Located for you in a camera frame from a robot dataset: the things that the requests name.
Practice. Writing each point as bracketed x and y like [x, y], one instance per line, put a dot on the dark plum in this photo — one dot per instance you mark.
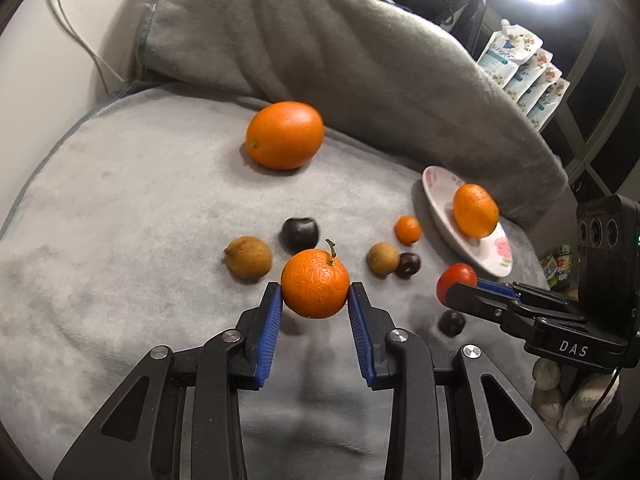
[299, 234]
[451, 323]
[409, 264]

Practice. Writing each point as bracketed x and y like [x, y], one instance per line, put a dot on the red tomato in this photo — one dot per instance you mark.
[457, 273]

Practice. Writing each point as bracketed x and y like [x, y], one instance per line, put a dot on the right gloved hand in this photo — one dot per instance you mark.
[566, 414]

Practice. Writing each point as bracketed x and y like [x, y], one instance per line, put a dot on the mandarin with stem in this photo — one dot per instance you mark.
[315, 282]

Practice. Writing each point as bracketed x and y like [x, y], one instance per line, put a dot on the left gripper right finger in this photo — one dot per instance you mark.
[392, 358]

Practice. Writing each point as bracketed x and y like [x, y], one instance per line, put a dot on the small kumquat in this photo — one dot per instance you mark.
[407, 229]

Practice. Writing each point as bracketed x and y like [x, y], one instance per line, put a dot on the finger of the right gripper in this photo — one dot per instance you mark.
[502, 310]
[515, 290]

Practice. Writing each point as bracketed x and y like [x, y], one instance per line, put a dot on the dark plum back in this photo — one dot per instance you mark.
[299, 234]

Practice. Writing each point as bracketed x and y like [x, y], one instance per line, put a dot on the floral white plate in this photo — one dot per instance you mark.
[492, 254]

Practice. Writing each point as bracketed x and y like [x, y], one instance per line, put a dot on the dark plum front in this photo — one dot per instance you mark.
[451, 323]

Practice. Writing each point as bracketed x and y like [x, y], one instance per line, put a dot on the large rough orange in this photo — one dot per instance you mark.
[475, 212]

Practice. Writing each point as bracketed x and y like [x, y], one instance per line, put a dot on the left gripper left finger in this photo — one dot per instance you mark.
[239, 358]

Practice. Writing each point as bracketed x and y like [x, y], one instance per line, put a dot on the black tripod stand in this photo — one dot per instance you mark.
[465, 19]

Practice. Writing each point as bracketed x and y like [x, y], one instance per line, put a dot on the white floral pouch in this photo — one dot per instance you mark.
[507, 49]
[547, 104]
[550, 76]
[527, 73]

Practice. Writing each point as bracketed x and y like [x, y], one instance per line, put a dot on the large smooth orange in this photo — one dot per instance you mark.
[284, 136]

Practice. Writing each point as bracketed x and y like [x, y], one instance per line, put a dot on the small brown longan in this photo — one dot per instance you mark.
[383, 258]

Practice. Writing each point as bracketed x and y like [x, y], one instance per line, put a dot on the large brown longan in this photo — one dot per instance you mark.
[248, 257]

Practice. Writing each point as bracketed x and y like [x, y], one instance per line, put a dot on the grey back cushion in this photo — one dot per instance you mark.
[380, 74]

